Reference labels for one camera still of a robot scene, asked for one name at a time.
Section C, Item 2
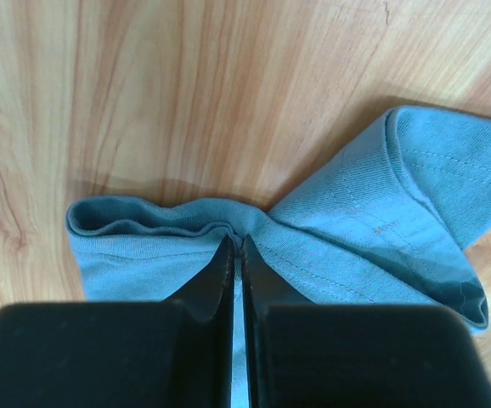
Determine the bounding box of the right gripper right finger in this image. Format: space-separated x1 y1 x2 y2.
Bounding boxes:
242 238 491 407

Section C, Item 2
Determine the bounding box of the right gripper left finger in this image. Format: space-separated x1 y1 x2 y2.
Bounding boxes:
0 238 234 407

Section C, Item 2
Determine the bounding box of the grey-blue t shirt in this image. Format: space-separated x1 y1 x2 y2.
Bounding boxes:
65 106 491 407

